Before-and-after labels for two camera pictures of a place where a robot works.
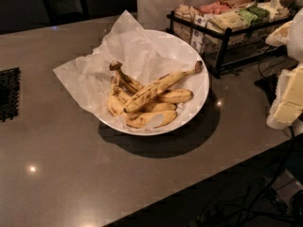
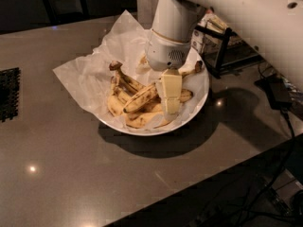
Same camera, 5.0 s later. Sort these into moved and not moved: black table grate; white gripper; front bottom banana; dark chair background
Moved: white gripper
Not moved: dark chair background; black table grate; front bottom banana
